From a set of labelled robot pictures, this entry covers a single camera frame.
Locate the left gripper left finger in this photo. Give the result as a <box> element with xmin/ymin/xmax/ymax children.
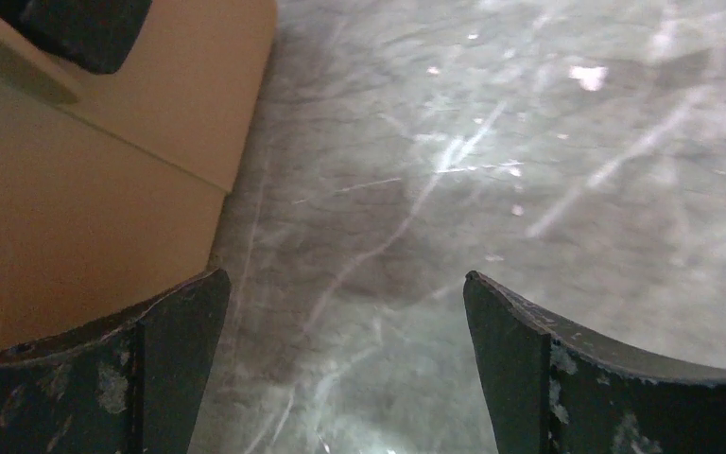
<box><xmin>0</xmin><ymin>269</ymin><xmax>232</xmax><ymax>453</ymax></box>

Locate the tan tool case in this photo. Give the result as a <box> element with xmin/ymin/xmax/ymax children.
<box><xmin>0</xmin><ymin>1</ymin><xmax>278</xmax><ymax>351</ymax></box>

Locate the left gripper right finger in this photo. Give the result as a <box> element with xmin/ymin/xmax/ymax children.
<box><xmin>463</xmin><ymin>271</ymin><xmax>726</xmax><ymax>454</ymax></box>

